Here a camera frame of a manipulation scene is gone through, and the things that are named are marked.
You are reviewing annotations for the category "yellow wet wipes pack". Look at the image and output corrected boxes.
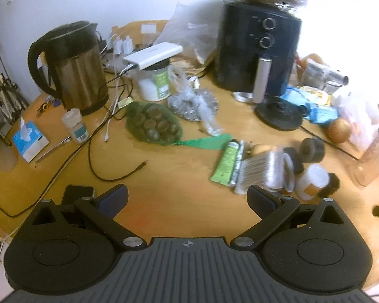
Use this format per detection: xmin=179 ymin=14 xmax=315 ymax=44
xmin=299 ymin=86 xmax=331 ymax=106

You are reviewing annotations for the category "bicycle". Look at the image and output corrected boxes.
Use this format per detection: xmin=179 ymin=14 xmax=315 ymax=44
xmin=0 ymin=53 xmax=29 ymax=124

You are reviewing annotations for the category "black usb cable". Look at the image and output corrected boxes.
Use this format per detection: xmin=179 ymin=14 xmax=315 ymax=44
xmin=87 ymin=78 xmax=148 ymax=183

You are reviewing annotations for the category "white power bank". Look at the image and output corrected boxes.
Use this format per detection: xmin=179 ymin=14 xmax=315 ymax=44
xmin=123 ymin=42 xmax=183 ymax=70

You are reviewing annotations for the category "black rectangular block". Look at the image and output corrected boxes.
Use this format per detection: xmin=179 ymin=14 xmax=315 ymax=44
xmin=283 ymin=147 xmax=305 ymax=175

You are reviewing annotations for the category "black caster wheel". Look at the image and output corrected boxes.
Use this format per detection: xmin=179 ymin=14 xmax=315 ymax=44
xmin=298 ymin=138 xmax=324 ymax=163

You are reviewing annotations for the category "marble pattern stick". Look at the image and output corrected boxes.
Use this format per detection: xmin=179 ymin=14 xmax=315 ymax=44
xmin=229 ymin=140 xmax=245 ymax=188

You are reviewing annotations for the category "steel electric kettle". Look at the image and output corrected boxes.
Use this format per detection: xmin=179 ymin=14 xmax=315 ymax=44
xmin=27 ymin=20 xmax=109 ymax=116

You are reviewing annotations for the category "white plastic bag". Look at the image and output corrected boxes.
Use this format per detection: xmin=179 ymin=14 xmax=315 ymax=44
xmin=335 ymin=93 xmax=379 ymax=150

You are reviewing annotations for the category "clear shaker bottle grey lid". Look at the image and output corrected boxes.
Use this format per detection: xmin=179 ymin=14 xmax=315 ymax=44
xmin=350 ymin=128 xmax=379 ymax=187

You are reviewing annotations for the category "black smartphone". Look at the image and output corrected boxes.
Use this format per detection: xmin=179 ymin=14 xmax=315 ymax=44
xmin=61 ymin=185 xmax=95 ymax=205

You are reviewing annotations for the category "black kettle base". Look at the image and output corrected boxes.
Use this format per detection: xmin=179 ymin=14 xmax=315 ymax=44
xmin=254 ymin=96 xmax=302 ymax=131

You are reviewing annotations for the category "plastic bag of seeds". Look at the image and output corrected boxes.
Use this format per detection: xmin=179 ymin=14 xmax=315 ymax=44
xmin=167 ymin=65 xmax=224 ymax=137

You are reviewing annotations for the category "black air fryer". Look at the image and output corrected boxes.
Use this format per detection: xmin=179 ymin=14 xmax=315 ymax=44
xmin=214 ymin=0 xmax=302 ymax=96

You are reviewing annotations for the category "white orange lidded jar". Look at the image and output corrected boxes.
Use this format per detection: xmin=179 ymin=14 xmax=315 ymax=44
xmin=295 ymin=163 xmax=330 ymax=200

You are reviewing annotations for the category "yellow onion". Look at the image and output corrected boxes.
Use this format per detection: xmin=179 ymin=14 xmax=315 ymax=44
xmin=327 ymin=118 xmax=352 ymax=144

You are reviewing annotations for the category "blue tissue pack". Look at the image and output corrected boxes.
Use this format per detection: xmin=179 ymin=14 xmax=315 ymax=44
xmin=12 ymin=116 xmax=49 ymax=163

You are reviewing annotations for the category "green net bag of nuts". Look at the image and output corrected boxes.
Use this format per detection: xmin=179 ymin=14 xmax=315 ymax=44
xmin=127 ymin=101 xmax=183 ymax=146

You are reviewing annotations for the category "small white pill bottle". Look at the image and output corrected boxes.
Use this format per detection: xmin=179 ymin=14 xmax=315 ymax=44
xmin=61 ymin=108 xmax=89 ymax=144

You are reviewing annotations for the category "green tube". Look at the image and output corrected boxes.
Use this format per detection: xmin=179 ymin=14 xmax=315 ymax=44
xmin=210 ymin=140 xmax=240 ymax=186

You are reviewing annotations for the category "clear plastic bag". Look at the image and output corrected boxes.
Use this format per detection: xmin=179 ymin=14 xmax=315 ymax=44
xmin=155 ymin=0 xmax=223 ymax=65

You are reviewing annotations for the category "white charging cable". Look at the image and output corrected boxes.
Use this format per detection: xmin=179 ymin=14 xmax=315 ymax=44
xmin=104 ymin=33 xmax=137 ymax=142

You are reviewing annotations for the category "foil roll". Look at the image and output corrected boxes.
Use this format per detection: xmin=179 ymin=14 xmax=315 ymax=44
xmin=305 ymin=62 xmax=349 ymax=88

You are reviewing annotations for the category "blue wet wipes pack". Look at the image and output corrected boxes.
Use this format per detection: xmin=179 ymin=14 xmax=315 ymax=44
xmin=280 ymin=86 xmax=311 ymax=117

